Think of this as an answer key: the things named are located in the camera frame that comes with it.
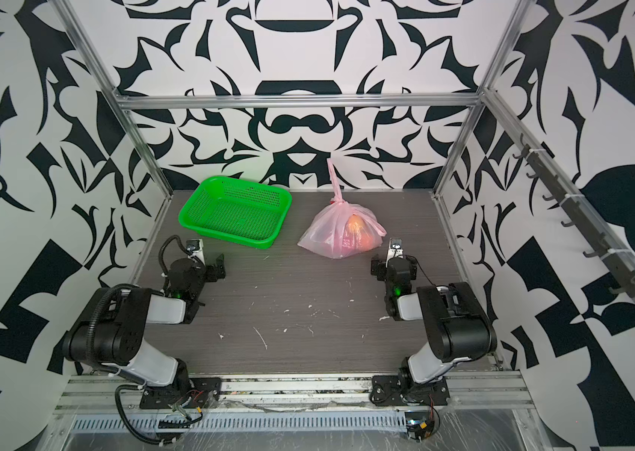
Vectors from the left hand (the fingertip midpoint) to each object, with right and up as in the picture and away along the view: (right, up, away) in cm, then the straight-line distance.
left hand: (203, 252), depth 94 cm
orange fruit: (+50, +9, +2) cm, 51 cm away
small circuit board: (+63, -41, -23) cm, 79 cm away
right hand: (+63, 0, +1) cm, 63 cm away
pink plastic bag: (+46, +7, 0) cm, 47 cm away
